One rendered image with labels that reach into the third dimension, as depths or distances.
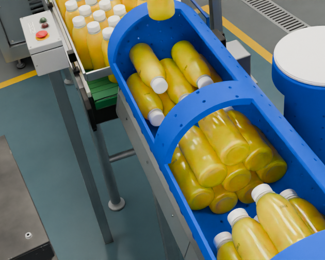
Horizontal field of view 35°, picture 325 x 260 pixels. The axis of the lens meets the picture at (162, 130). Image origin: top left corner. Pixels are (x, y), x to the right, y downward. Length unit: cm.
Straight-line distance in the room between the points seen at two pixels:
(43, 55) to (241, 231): 88
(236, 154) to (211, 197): 11
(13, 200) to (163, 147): 33
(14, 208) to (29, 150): 181
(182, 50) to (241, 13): 237
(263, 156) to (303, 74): 39
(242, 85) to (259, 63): 214
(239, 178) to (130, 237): 132
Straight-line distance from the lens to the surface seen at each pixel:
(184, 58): 135
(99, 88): 168
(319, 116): 147
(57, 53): 159
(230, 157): 106
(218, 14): 203
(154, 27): 143
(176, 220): 128
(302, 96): 143
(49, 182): 270
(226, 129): 107
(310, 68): 145
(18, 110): 321
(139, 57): 138
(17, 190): 115
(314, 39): 156
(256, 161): 111
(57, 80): 174
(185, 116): 104
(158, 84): 130
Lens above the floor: 190
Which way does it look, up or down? 42 degrees down
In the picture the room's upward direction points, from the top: 9 degrees counter-clockwise
